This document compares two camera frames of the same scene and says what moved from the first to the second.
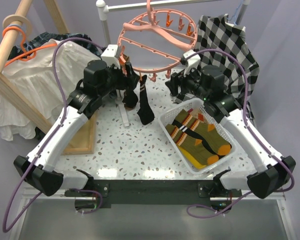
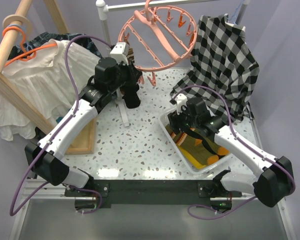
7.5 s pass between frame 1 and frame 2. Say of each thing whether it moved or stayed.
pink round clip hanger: stayed
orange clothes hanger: stayed
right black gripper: moved
